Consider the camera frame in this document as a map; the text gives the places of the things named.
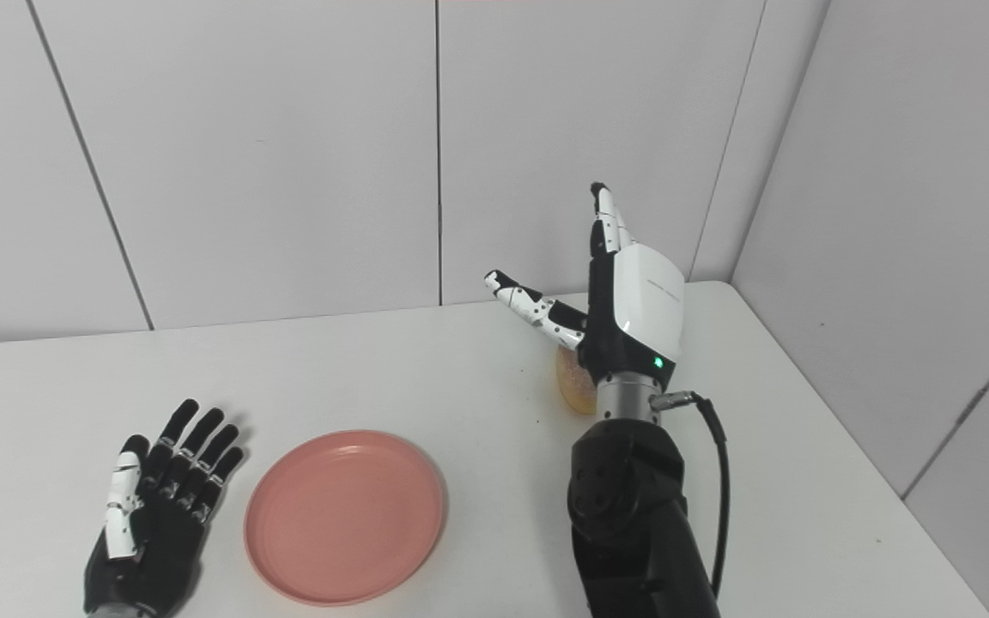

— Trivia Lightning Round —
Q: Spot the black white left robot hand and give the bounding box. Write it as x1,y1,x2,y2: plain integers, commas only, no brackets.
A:
84,398,247,618

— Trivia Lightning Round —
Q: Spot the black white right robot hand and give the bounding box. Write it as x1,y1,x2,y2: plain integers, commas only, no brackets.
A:
483,182,687,391

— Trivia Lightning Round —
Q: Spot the golden bread roll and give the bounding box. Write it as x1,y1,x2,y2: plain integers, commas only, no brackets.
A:
555,346,599,416

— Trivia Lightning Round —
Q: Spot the pink round plate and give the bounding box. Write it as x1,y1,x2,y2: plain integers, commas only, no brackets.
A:
243,430,448,608

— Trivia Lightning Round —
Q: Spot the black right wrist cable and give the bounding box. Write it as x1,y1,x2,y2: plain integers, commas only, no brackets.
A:
648,390,732,599

